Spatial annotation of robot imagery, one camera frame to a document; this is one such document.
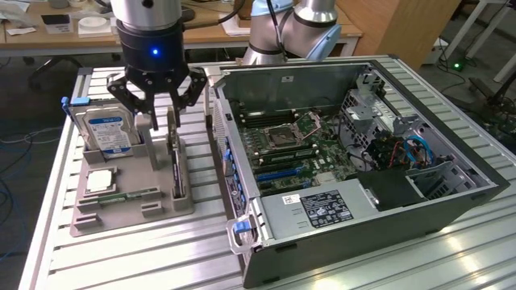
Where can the black RAM stick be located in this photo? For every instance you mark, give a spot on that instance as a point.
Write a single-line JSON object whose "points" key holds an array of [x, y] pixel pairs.
{"points": [[288, 155]]}

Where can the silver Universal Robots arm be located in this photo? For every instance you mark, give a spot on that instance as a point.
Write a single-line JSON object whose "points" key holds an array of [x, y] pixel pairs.
{"points": [[265, 39]]}

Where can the wooden desk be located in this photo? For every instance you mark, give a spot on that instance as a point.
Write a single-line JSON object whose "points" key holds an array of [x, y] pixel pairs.
{"points": [[40, 42], [217, 36]]}

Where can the blue expansion slot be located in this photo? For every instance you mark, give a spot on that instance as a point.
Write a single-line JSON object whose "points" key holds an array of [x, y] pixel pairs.
{"points": [[277, 174]]}

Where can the device with green light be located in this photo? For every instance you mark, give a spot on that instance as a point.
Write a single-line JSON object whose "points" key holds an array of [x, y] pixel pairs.
{"points": [[456, 65]]}

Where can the wooden cabinet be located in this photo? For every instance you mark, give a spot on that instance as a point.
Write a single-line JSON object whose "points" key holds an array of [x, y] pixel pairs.
{"points": [[403, 30]]}

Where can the green RAM stick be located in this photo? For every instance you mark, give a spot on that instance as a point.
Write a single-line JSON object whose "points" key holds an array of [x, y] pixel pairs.
{"points": [[120, 197]]}

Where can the blue case latch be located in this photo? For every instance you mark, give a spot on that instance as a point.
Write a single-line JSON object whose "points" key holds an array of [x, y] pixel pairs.
{"points": [[240, 227]]}

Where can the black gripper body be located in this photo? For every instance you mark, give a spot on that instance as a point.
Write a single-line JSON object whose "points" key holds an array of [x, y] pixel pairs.
{"points": [[153, 60]]}

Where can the brown cardboard box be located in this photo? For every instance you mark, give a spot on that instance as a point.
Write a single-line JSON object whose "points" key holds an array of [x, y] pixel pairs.
{"points": [[244, 9]]}

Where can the black round lamp base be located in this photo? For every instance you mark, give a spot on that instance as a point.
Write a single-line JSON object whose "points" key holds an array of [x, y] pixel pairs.
{"points": [[189, 15]]}

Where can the silver CPU chip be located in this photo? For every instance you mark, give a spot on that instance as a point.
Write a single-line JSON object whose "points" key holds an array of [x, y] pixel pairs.
{"points": [[100, 180]]}

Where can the hard disk with blue bracket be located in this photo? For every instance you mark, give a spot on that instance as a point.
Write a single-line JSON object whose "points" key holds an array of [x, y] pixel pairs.
{"points": [[107, 133]]}

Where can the metal socket cover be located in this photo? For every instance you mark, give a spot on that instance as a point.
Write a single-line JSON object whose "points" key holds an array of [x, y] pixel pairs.
{"points": [[308, 122]]}

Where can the CPU socket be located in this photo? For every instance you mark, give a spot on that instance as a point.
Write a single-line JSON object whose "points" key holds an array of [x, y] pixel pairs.
{"points": [[281, 137]]}

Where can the white box with round dish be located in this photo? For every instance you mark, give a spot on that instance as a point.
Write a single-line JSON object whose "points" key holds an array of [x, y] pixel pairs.
{"points": [[93, 27]]}

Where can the white paper stack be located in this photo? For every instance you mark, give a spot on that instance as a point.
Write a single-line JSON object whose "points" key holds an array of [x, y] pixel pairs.
{"points": [[235, 27]]}

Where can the black floor stand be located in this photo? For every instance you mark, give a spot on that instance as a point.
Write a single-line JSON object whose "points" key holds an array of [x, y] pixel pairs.
{"points": [[479, 87]]}

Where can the green motherboard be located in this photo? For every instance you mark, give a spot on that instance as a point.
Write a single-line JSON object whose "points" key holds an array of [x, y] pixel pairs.
{"points": [[323, 151]]}

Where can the white paper slip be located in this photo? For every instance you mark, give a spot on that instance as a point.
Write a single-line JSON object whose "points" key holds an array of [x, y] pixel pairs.
{"points": [[20, 30]]}

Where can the grey cup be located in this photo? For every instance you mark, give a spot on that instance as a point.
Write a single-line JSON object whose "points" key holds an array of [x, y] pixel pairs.
{"points": [[59, 3]]}

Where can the graphics card with metal bracket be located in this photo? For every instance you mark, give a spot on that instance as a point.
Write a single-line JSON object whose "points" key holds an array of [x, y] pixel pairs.
{"points": [[179, 172]]}

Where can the white table frame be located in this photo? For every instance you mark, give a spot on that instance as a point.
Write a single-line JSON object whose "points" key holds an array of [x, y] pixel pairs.
{"points": [[487, 31]]}

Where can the white box with black lid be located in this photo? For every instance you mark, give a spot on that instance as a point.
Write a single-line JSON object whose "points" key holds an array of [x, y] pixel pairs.
{"points": [[57, 24]]}

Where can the grey sheet metal disk bay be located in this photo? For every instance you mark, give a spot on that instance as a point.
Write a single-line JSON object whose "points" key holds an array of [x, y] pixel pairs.
{"points": [[439, 181]]}

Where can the metal disk bay cage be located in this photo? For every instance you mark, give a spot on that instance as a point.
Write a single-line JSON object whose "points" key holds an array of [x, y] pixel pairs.
{"points": [[363, 114]]}

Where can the black office chair base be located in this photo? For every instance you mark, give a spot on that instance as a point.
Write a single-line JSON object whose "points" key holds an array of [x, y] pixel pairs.
{"points": [[48, 64]]}

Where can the open black PC case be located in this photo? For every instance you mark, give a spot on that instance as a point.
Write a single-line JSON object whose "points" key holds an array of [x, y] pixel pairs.
{"points": [[363, 241]]}

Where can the grey power supply unit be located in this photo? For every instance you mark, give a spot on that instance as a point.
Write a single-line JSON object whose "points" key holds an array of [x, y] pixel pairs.
{"points": [[281, 217]]}

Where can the grey parts rack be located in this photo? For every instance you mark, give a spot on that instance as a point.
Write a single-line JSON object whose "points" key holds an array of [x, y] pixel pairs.
{"points": [[132, 217]]}

